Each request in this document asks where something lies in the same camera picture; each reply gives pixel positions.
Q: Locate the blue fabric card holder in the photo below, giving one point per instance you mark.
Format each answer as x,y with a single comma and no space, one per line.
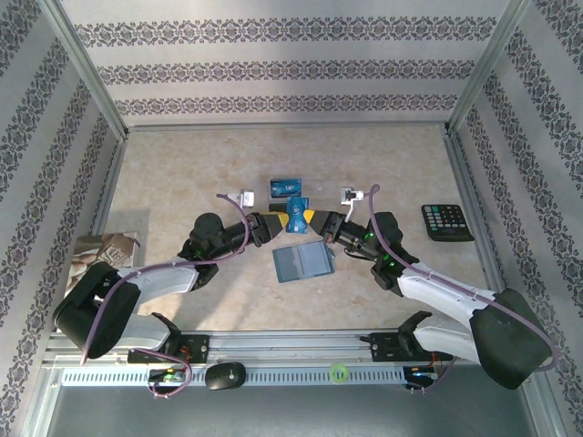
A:
314,259

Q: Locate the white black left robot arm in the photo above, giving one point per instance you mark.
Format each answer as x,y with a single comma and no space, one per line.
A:
164,280

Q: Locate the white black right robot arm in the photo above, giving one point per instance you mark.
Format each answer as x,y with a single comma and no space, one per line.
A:
437,291

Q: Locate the clear acrylic card stand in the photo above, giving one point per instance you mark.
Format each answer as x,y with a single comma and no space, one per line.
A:
324,193

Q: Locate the printed book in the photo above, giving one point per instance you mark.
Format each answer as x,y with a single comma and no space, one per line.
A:
109,250

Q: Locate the black calculator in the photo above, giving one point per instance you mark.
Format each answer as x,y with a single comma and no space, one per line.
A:
448,223

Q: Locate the black oval mouse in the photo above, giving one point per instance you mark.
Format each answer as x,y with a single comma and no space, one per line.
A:
225,375

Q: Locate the small green circuit board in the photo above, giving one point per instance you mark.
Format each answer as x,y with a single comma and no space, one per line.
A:
421,374
168,377

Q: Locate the aluminium side rail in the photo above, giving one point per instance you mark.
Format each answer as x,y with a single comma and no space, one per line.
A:
465,182
108,182

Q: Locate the aluminium mounting rail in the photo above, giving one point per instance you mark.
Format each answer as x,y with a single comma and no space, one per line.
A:
291,343

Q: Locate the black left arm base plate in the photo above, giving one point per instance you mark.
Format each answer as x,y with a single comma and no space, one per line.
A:
200,348

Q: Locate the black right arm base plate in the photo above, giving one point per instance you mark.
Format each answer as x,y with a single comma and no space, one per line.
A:
382,348

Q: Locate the aluminium frame post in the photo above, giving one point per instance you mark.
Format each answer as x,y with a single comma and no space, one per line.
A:
86,68
485,68

